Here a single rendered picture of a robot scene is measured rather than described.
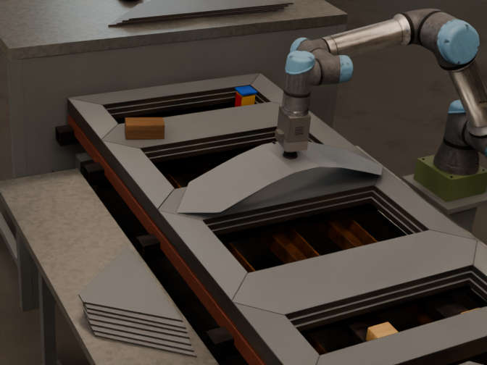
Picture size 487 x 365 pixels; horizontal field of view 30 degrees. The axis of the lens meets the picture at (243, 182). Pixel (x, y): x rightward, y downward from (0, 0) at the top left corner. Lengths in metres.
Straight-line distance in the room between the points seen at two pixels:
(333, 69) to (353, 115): 2.79
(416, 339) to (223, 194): 0.69
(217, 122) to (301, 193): 0.50
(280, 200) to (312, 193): 0.11
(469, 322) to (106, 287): 0.88
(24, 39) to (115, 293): 1.13
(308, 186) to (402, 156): 2.27
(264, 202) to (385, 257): 0.39
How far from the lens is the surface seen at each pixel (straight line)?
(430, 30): 2.70
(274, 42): 3.42
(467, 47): 2.68
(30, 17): 3.32
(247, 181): 2.49
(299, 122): 2.49
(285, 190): 2.61
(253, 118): 3.03
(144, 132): 2.83
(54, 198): 2.75
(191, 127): 2.93
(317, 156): 2.61
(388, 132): 5.12
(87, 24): 3.25
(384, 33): 2.70
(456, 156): 3.06
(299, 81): 2.45
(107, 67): 3.17
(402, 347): 2.09
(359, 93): 5.57
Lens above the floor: 2.14
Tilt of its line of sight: 29 degrees down
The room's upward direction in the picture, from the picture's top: 5 degrees clockwise
